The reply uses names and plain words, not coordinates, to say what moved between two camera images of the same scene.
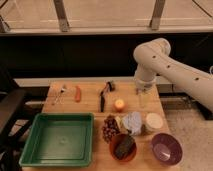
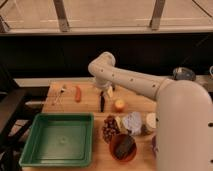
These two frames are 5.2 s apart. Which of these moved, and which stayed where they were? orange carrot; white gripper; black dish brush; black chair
Moved: white gripper
Stayed: orange carrot; black dish brush; black chair
